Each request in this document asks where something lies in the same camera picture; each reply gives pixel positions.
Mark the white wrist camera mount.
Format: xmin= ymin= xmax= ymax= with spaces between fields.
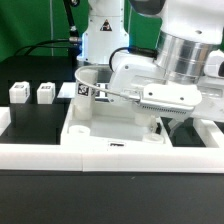
xmin=132 ymin=83 xmax=202 ymax=121

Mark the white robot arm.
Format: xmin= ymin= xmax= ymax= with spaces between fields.
xmin=75 ymin=0 xmax=224 ymax=129

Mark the white square table top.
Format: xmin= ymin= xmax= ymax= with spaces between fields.
xmin=60 ymin=99 xmax=172 ymax=151

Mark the white U-shaped fence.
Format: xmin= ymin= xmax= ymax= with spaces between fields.
xmin=0 ymin=106 xmax=224 ymax=174

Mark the white marker base plate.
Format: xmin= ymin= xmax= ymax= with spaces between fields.
xmin=57 ymin=82 xmax=108 ymax=100

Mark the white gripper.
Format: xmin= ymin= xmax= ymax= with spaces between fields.
xmin=105 ymin=53 xmax=224 ymax=138

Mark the white cable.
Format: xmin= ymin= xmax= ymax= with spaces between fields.
xmin=74 ymin=65 xmax=141 ymax=103

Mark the black cable bundle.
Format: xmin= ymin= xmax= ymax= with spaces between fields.
xmin=13 ymin=0 xmax=83 ymax=64

